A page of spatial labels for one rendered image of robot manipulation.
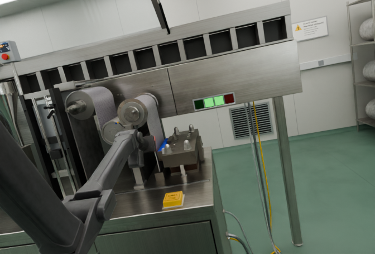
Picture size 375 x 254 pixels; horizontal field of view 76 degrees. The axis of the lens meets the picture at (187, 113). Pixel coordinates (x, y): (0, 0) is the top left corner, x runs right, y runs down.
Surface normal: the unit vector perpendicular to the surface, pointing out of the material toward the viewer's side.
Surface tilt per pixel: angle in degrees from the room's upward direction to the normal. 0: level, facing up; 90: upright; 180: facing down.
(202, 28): 90
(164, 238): 90
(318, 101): 90
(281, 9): 90
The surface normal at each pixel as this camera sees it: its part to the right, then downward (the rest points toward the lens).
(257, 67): -0.08, 0.19
